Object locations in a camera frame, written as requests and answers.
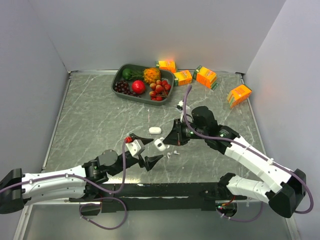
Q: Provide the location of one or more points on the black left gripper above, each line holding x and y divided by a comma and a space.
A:
150, 161

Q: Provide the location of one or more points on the orange sponge box near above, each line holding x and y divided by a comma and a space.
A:
205, 76

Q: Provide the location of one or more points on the white square charging case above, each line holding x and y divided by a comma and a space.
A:
159, 144

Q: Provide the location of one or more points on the red pomegranate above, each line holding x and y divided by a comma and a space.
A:
138, 87

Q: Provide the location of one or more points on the green pepper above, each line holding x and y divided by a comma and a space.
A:
127, 74

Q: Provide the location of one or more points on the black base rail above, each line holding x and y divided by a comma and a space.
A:
160, 196

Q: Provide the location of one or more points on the dark purple grapes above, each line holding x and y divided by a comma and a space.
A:
125, 88

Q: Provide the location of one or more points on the orange pineapple toy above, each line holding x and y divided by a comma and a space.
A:
151, 75

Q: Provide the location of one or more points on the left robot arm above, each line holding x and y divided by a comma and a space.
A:
106, 173

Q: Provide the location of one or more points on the dark grey fruit tray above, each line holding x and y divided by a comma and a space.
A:
147, 85

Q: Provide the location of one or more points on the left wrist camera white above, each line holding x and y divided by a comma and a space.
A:
134, 146

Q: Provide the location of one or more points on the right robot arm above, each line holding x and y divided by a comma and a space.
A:
280, 187

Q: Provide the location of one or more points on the orange box back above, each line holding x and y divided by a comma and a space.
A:
166, 65

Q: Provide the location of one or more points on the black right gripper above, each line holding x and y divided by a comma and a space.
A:
176, 137

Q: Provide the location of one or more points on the orange box middle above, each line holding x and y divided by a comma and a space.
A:
182, 78

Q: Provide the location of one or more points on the orange striped sponge box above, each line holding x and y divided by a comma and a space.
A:
238, 95

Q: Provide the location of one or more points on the white oval charging case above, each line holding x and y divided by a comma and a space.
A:
155, 130

